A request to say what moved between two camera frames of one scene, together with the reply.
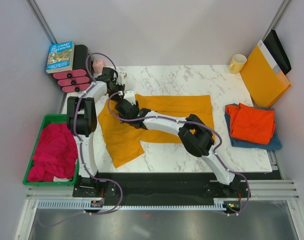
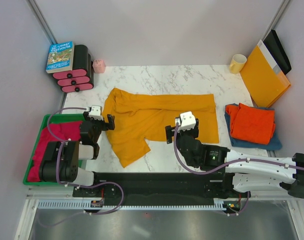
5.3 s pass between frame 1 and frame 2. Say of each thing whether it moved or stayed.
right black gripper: moved
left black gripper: moved
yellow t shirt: moved
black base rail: stayed
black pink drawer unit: stayed
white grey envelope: stayed
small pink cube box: stayed
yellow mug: stayed
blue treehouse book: stayed
